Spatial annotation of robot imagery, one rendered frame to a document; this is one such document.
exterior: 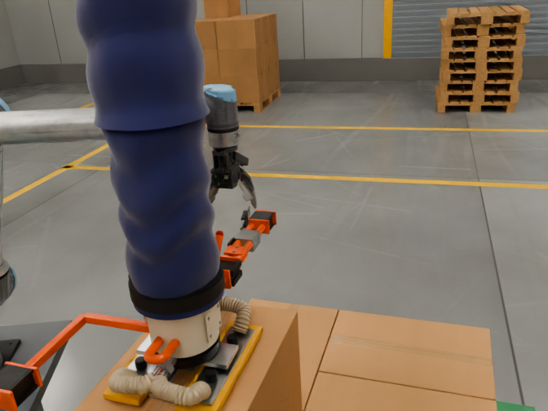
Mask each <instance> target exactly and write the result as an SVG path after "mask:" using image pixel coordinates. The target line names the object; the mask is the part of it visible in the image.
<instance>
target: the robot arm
mask: <svg viewBox="0 0 548 411"><path fill-rule="evenodd" d="M203 95H204V98H205V101H206V103H207V105H208V108H209V110H210V113H209V114H208V115H207V116H205V123H206V124H207V130H208V139H209V145H210V146H211V147H213V151H212V154H213V163H214V167H213V168H211V169H210V173H211V174H212V176H211V184H210V190H209V199H210V202H211V204H212V203H213V201H214V199H215V195H216V194H217V193H218V190H219V189H220V188H229V189H234V188H235V187H236V186H237V183H238V180H239V179H240V180H241V182H239V186H240V188H241V190H242V192H243V193H242V196H243V198H244V199H245V200H246V201H251V204H252V206H253V207H254V208H255V209H256V208H257V200H256V196H255V192H254V185H253V183H252V180H251V178H250V176H249V175H248V174H247V173H246V172H245V170H244V168H243V167H242V166H247V165H248V164H249V158H248V157H245V156H243V155H241V154H240V153H238V152H236V150H237V145H238V144H239V143H240V142H241V140H240V136H241V133H240V131H239V121H238V111H237V98H236V90H235V88H234V87H233V86H229V85H224V84H209V85H205V86H204V90H203ZM94 121H95V108H64V109H46V110H28V111H11V110H10V109H9V107H8V105H7V104H6V103H5V102H4V101H3V100H2V99H1V98H0V307H1V306H2V305H3V304H4V302H5V301H6V300H7V299H8V298H9V297H10V296H11V294H12V292H13V290H14V289H15V286H16V282H17V278H16V274H15V271H14V269H13V268H12V266H11V265H9V263H8V262H7V261H6V260H5V259H4V258H3V257H2V234H3V145H4V144H38V143H58V142H77V141H97V140H106V139H105V138H104V134H103V131H102V130H101V128H99V127H97V126H95V124H94Z"/></svg>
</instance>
